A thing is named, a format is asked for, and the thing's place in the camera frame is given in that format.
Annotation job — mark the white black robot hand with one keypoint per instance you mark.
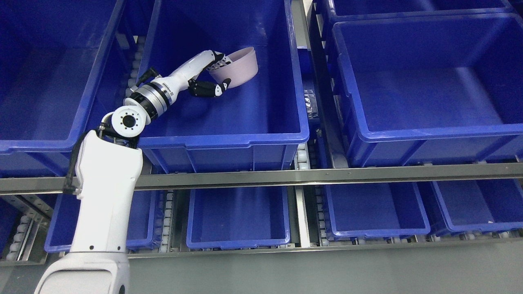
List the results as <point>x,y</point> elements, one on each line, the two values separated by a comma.
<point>185,77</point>

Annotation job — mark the pink bowl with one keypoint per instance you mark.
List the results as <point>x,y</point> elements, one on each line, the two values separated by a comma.
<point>240,67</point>

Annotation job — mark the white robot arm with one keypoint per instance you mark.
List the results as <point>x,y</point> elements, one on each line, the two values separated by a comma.
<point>97,261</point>

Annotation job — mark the blue bin upper middle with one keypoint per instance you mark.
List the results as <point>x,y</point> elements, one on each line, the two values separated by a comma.
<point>257,126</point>

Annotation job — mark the blue bin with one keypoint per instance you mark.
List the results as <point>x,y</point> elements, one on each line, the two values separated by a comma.
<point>374,210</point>
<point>238,218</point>
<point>62,69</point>
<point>257,126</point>
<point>433,89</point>
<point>146,222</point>
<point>333,11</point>
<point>461,206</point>

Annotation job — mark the blue bin lower middle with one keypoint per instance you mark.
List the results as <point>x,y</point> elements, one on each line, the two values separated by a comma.
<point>238,218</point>

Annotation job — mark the blue bin upper left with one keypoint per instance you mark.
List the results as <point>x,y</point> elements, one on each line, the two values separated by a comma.
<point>62,69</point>

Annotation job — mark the blue bin lower left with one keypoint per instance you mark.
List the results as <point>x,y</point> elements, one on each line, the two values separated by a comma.
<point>146,222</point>

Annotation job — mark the blue bin top right back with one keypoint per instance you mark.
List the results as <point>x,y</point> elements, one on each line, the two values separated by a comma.
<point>333,11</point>

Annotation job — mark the blue bin upper right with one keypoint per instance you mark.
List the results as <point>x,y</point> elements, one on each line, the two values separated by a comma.
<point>433,89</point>

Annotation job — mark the blue bin lower far right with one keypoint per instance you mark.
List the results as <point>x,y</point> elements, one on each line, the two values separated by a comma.
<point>461,206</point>

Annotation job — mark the metal shelf rail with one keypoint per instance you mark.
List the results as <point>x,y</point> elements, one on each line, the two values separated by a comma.
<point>427,173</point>

